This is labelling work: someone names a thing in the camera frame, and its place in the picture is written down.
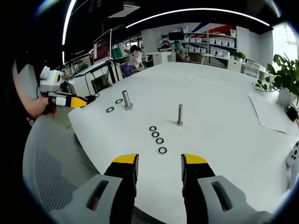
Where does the black wall screen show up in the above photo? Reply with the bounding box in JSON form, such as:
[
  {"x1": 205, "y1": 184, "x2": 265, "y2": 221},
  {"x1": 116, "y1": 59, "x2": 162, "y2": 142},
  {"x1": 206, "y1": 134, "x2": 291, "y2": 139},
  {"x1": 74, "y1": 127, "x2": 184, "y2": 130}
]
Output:
[{"x1": 168, "y1": 32, "x2": 185, "y2": 41}]

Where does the white paper sheet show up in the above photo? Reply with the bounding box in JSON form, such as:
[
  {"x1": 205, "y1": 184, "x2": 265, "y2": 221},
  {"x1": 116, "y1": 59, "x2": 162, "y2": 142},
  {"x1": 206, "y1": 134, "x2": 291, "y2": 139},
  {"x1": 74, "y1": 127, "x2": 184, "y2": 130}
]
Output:
[{"x1": 248, "y1": 91, "x2": 296, "y2": 133}]

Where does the black device with cable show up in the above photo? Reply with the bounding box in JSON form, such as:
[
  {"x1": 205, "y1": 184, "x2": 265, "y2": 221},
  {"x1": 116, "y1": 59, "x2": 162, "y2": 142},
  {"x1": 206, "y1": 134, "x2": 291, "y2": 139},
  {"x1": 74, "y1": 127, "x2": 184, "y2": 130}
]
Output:
[{"x1": 286, "y1": 106, "x2": 299, "y2": 122}]

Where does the thin steel threaded stud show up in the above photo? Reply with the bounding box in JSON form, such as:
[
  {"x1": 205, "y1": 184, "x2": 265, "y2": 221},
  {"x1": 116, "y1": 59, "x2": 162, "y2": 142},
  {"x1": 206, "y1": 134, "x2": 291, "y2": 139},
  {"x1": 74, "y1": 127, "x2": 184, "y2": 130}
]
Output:
[{"x1": 176, "y1": 104, "x2": 184, "y2": 127}]

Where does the white background chair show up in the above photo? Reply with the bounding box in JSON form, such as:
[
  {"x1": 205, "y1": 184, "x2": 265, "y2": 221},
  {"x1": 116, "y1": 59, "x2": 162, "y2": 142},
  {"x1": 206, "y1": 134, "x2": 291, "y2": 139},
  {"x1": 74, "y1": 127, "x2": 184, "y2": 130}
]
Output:
[{"x1": 242, "y1": 59, "x2": 263, "y2": 77}]

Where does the person's left hand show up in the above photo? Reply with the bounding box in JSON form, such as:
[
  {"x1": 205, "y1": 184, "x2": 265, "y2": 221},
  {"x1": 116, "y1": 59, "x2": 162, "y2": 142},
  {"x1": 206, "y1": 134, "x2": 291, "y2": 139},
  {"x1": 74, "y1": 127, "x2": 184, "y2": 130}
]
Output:
[{"x1": 29, "y1": 97, "x2": 59, "y2": 119}]

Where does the thick steel threaded stud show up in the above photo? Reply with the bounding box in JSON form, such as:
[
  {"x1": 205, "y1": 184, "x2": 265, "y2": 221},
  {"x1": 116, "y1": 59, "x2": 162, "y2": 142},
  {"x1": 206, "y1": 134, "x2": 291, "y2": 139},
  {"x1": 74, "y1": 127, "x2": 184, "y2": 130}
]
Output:
[{"x1": 121, "y1": 90, "x2": 134, "y2": 111}]

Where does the long curved ceiling light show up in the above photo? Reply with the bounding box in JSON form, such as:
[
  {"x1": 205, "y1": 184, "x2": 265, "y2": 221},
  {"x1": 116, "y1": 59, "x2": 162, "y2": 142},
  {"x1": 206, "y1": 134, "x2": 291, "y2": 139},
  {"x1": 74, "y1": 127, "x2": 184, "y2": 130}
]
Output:
[{"x1": 125, "y1": 8, "x2": 271, "y2": 29}]

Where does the large green potted plant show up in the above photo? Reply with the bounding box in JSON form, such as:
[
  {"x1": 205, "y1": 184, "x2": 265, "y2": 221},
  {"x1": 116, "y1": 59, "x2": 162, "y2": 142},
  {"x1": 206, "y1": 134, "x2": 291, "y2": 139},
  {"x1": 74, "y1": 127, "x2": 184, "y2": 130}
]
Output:
[{"x1": 267, "y1": 53, "x2": 299, "y2": 105}]

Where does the standing desk with black legs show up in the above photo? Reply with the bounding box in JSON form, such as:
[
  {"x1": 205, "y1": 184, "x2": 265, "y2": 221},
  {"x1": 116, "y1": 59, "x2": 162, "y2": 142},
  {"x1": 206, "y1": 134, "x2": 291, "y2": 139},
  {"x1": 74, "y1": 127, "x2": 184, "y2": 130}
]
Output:
[{"x1": 74, "y1": 58, "x2": 123, "y2": 93}]

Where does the white game controller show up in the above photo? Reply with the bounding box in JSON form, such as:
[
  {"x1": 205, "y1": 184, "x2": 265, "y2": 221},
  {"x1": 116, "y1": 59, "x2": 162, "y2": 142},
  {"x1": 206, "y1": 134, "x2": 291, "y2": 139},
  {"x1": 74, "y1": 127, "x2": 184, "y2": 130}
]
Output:
[{"x1": 286, "y1": 141, "x2": 299, "y2": 190}]

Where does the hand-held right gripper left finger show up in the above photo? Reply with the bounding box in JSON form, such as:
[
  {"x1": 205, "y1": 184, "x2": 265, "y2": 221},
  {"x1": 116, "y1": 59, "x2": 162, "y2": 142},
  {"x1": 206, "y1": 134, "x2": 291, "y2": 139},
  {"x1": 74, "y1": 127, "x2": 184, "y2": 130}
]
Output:
[{"x1": 50, "y1": 153, "x2": 140, "y2": 224}]

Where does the computer monitor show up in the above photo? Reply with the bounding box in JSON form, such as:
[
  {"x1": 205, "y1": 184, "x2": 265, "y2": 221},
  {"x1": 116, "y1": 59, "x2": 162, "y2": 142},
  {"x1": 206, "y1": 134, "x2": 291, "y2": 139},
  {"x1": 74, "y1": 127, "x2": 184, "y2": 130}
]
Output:
[{"x1": 93, "y1": 28, "x2": 113, "y2": 63}]

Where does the small background plant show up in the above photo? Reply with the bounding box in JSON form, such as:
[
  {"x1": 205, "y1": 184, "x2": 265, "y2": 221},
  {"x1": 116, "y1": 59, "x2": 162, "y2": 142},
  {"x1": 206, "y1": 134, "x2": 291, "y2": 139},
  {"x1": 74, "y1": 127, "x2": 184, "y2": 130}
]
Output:
[{"x1": 230, "y1": 50, "x2": 246, "y2": 62}]

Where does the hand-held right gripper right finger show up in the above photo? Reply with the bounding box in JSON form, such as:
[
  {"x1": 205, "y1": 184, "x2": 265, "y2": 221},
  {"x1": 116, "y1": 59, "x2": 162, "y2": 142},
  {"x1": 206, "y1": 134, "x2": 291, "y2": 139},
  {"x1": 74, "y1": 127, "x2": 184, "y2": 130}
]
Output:
[{"x1": 181, "y1": 153, "x2": 274, "y2": 224}]

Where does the grey mesh office chair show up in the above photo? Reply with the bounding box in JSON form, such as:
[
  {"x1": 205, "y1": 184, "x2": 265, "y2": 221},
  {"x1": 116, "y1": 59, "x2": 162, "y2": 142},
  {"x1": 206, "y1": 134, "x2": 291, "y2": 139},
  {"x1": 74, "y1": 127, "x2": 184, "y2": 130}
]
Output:
[{"x1": 22, "y1": 115, "x2": 150, "y2": 224}]

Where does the white background desk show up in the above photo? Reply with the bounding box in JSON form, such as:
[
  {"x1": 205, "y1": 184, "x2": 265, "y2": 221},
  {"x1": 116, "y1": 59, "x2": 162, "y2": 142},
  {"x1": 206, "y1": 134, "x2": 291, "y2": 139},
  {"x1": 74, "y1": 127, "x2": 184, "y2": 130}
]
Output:
[{"x1": 147, "y1": 51, "x2": 174, "y2": 67}]

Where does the white plant pot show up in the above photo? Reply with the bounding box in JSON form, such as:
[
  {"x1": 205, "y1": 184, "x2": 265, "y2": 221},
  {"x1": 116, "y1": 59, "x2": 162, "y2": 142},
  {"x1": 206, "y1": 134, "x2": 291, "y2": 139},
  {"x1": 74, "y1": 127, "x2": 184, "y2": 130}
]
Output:
[{"x1": 278, "y1": 87, "x2": 297, "y2": 108}]

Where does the short curved ceiling light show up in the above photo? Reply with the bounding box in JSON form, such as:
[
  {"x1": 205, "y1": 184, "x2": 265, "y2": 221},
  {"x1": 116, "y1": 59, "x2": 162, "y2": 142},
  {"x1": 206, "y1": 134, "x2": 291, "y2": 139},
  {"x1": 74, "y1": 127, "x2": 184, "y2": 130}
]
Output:
[{"x1": 62, "y1": 0, "x2": 78, "y2": 45}]

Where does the small plant in glass vase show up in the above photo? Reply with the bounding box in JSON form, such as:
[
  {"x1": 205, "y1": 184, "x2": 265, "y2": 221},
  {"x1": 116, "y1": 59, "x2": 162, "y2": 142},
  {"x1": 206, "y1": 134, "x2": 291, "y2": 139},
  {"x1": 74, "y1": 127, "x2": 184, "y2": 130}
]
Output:
[{"x1": 252, "y1": 70, "x2": 273, "y2": 92}]

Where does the shelf with white bins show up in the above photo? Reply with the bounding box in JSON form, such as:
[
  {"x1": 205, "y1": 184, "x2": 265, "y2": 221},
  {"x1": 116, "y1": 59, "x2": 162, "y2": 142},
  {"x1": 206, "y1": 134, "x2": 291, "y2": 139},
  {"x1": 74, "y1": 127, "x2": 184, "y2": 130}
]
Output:
[{"x1": 182, "y1": 27, "x2": 237, "y2": 64}]

